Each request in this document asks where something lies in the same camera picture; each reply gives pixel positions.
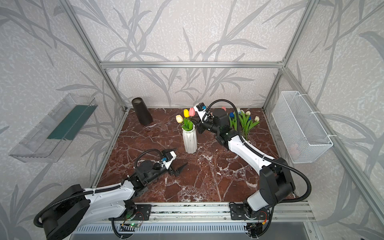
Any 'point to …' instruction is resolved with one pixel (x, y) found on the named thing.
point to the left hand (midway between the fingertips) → (183, 152)
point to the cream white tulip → (179, 118)
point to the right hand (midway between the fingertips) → (192, 113)
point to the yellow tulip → (186, 113)
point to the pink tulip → (192, 112)
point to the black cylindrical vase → (143, 114)
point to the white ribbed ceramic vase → (190, 140)
